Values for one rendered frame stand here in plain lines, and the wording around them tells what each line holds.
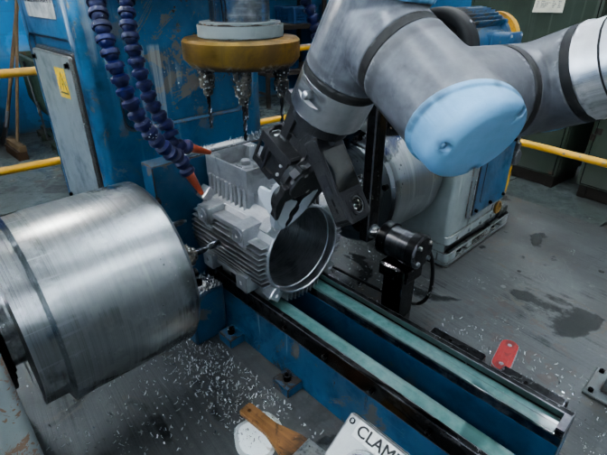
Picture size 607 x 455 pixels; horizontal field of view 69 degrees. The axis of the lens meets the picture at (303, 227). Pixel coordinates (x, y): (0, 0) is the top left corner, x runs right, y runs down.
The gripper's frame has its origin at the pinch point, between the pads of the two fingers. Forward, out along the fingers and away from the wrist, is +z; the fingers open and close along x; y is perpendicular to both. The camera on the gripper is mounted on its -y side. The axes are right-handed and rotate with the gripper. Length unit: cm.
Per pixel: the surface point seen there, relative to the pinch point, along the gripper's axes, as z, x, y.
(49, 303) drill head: -1.2, 31.6, 2.0
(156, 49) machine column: -1.8, -1.4, 40.7
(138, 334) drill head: 4.4, 24.0, -3.5
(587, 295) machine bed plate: 10, -62, -40
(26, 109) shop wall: 328, -81, 403
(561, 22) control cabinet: 30, -331, 74
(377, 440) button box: -15.3, 17.9, -27.6
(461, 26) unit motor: -18, -55, 17
